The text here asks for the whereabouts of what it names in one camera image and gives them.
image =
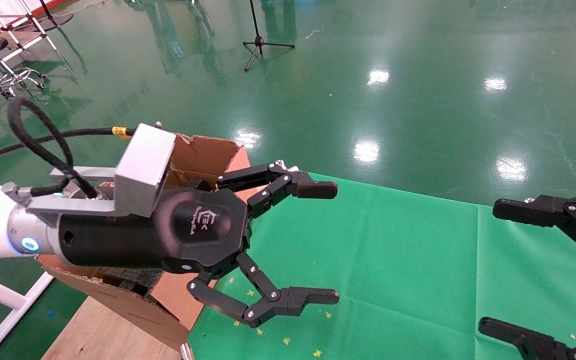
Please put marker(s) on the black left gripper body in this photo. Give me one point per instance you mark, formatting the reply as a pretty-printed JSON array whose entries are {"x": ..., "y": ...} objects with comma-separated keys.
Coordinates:
[{"x": 198, "y": 225}]

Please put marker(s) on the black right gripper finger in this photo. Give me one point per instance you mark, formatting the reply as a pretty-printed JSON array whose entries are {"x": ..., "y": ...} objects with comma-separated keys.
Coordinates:
[
  {"x": 543, "y": 212},
  {"x": 533, "y": 345}
]

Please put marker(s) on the large open cardboard carton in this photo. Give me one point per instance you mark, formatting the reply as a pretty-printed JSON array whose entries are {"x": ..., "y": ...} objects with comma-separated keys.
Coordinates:
[{"x": 208, "y": 155}]

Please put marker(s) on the black foam padding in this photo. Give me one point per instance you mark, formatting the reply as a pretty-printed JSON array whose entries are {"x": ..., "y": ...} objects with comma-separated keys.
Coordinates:
[{"x": 130, "y": 281}]

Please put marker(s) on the black tripod stand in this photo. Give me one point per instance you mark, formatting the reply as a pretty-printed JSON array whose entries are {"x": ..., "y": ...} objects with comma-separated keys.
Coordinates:
[{"x": 260, "y": 41}]

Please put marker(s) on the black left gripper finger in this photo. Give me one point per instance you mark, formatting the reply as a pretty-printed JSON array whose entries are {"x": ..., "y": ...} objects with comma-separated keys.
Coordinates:
[
  {"x": 288, "y": 182},
  {"x": 293, "y": 299}
]

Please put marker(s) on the green table cloth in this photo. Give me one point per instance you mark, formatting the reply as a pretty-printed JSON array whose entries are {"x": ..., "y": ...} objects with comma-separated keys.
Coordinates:
[{"x": 418, "y": 275}]

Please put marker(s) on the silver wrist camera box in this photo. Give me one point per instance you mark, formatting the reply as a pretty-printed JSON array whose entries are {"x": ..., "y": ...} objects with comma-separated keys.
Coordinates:
[{"x": 143, "y": 167}]

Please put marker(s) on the white tube rack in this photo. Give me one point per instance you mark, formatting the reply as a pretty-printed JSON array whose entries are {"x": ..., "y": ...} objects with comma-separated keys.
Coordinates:
[{"x": 30, "y": 42}]

